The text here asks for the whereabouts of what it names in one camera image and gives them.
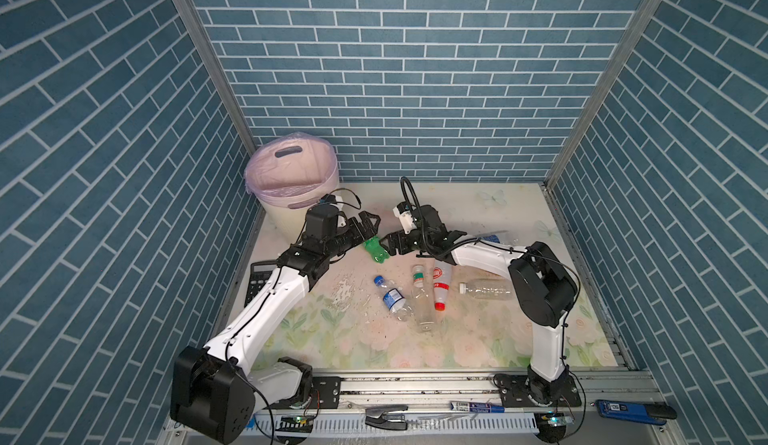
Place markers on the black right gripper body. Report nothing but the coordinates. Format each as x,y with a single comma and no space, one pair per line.
408,243

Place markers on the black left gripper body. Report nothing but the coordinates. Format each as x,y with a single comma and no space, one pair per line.
346,239

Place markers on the white bottle red cap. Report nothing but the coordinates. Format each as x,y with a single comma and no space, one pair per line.
441,280

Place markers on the green soda bottle yellow cap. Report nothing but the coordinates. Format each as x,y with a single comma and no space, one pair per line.
376,251

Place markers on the clear bottle blue cap label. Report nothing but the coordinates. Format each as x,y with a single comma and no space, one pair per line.
393,299

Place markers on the clear bottle green white cap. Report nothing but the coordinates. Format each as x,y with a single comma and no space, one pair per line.
422,302

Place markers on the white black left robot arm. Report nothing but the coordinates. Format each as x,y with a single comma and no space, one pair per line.
213,389

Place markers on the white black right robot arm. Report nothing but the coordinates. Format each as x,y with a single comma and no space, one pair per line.
544,289

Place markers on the cream bin with pink liner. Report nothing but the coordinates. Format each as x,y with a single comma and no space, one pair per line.
288,176

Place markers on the black calculator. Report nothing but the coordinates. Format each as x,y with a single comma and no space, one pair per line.
259,274

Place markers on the blue marker pen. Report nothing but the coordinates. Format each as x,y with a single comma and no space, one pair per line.
476,408

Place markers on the black pliers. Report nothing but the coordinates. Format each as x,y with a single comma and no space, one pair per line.
387,417

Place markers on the blue black hand tool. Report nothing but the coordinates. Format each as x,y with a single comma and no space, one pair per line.
656,414

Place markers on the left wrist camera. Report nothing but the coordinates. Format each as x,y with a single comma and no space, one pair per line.
325,220

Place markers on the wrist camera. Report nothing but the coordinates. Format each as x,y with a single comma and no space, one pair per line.
325,220
403,212

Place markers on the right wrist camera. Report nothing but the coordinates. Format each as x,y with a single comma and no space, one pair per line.
403,212

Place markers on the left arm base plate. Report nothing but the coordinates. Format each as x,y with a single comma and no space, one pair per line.
322,392

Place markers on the white slotted cable duct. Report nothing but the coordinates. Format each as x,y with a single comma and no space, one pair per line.
343,425

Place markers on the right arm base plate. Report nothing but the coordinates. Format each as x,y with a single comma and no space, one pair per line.
531,390

